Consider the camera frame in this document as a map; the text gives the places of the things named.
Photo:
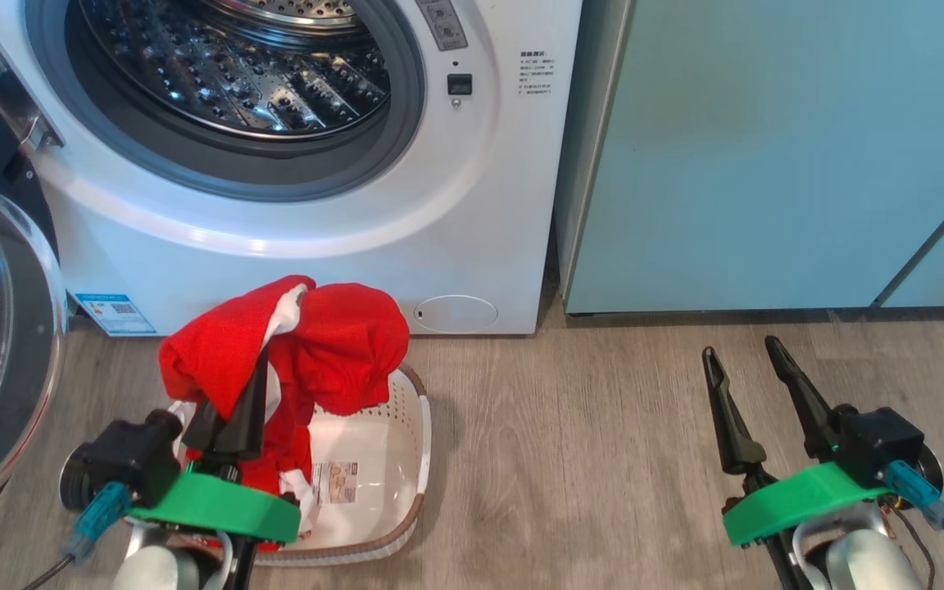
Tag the printed basket label sticker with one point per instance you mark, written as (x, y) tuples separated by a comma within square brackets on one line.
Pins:
[(334, 483)]

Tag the white front-load washing machine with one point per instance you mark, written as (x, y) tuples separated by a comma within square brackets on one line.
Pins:
[(439, 205)]

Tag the metal door hinge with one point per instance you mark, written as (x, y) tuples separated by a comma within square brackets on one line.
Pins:
[(5, 90)]

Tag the red garment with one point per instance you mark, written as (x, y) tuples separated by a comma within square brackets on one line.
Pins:
[(349, 344)]

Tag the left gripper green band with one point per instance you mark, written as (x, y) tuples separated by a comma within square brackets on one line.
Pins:
[(218, 508)]

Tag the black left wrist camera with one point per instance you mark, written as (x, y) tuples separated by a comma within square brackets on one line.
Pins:
[(124, 459)]

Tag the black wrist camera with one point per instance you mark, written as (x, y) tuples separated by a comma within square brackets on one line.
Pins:
[(124, 459), (878, 438)]

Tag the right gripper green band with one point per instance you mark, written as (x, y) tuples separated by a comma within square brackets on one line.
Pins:
[(800, 500)]

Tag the blue energy label sticker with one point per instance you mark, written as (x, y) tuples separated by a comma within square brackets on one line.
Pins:
[(115, 314)]

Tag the white plastic laundry basket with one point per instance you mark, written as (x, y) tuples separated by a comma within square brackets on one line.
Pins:
[(374, 459)]

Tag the large teal cabinet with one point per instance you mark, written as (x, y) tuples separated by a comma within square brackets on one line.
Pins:
[(767, 147)]

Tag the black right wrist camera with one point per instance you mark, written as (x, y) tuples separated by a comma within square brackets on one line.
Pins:
[(878, 438)]

